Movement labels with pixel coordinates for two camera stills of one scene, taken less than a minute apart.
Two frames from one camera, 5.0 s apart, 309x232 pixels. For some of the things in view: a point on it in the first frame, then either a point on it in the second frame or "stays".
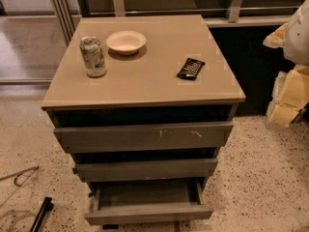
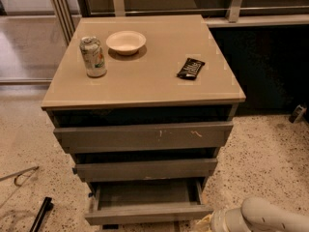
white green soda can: (94, 56) stays
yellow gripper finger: (276, 40) -> (205, 224)
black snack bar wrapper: (190, 69) stays
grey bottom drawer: (148, 201) stays
